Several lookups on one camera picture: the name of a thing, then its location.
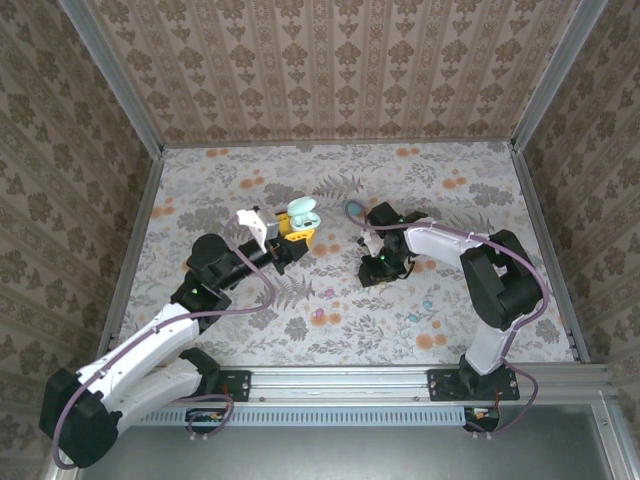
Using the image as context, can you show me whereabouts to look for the mint green earbud charging case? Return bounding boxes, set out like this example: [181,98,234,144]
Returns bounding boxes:
[286,196,322,234]

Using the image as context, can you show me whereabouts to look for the black connector box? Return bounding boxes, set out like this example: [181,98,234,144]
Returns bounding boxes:
[185,407,227,435]
[463,405,502,434]

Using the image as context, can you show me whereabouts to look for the grey metal panel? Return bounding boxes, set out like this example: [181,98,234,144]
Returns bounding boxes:
[79,424,614,480]

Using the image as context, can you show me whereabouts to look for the aluminium side rail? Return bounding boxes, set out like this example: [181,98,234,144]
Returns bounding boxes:
[99,148,167,351]
[510,148,592,364]

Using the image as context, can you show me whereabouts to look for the thin aluminium wall rail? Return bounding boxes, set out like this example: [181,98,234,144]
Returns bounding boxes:
[160,141,516,150]

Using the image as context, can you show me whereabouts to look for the aluminium mounting rail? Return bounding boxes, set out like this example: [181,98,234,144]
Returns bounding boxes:
[199,363,614,405]

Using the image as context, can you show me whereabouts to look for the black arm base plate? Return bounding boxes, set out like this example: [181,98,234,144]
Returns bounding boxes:
[428,368,521,402]
[197,368,252,402]

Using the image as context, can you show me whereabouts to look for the slotted grey cable duct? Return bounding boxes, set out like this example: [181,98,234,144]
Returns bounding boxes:
[130,405,469,427]

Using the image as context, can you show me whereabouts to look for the purple cable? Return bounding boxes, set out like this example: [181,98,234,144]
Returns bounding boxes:
[343,199,553,441]
[52,215,275,470]

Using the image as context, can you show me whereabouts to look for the aluminium frame post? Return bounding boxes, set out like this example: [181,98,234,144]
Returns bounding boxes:
[58,0,166,157]
[510,0,611,154]

